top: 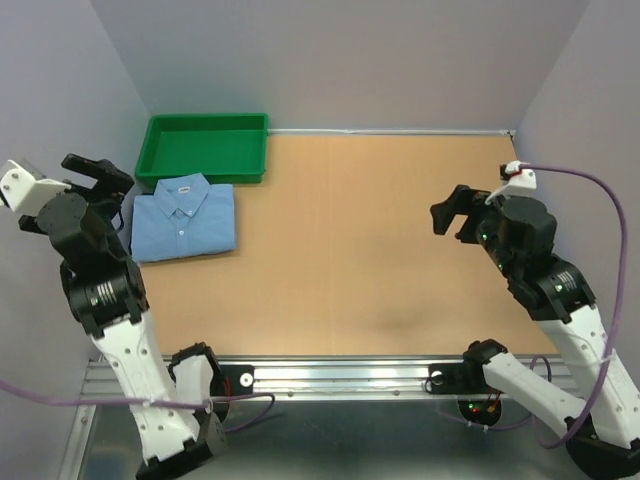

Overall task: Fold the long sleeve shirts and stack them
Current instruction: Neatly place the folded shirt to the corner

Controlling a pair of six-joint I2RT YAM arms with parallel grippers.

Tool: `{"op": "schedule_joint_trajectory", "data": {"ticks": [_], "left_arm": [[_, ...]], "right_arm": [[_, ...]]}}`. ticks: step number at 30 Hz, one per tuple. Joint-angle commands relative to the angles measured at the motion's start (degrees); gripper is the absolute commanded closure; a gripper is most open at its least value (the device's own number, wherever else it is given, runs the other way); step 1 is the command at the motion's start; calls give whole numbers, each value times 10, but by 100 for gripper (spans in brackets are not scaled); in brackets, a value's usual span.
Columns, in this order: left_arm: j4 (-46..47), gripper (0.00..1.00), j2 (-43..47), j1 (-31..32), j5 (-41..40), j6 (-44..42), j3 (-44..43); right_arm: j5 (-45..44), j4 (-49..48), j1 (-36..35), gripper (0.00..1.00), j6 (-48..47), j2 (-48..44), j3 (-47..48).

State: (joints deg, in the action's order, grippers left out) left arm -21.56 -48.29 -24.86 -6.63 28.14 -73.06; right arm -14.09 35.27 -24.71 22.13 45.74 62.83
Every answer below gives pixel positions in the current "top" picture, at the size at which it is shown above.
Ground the aluminium mounting rail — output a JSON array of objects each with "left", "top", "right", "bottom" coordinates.
[{"left": 81, "top": 355, "right": 581, "bottom": 402}]

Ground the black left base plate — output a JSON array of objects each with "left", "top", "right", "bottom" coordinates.
[{"left": 210, "top": 364, "right": 255, "bottom": 396}]

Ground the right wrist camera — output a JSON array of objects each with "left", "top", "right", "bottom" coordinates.
[{"left": 485, "top": 160, "right": 537, "bottom": 205}]

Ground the light blue long sleeve shirt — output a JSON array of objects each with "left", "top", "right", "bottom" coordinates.
[{"left": 131, "top": 173, "right": 237, "bottom": 263}]

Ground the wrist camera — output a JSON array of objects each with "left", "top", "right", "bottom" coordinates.
[
  {"left": 485, "top": 160, "right": 537, "bottom": 205},
  {"left": 1, "top": 160, "right": 71, "bottom": 216}
]

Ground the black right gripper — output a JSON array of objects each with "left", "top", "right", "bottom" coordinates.
[{"left": 433, "top": 182, "right": 520, "bottom": 278}]

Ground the green plastic tray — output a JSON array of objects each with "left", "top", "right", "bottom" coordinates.
[{"left": 135, "top": 113, "right": 269, "bottom": 190}]

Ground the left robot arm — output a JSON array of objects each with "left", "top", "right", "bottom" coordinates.
[{"left": 1, "top": 154, "right": 226, "bottom": 479}]

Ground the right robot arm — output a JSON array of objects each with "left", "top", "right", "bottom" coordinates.
[{"left": 429, "top": 185, "right": 639, "bottom": 479}]

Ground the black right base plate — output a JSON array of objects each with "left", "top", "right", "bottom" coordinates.
[{"left": 425, "top": 362, "right": 491, "bottom": 395}]

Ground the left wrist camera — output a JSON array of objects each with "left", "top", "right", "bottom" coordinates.
[{"left": 1, "top": 160, "right": 71, "bottom": 216}]

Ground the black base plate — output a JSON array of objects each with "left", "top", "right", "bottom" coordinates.
[
  {"left": 210, "top": 364, "right": 255, "bottom": 396},
  {"left": 425, "top": 362, "right": 491, "bottom": 395}
]

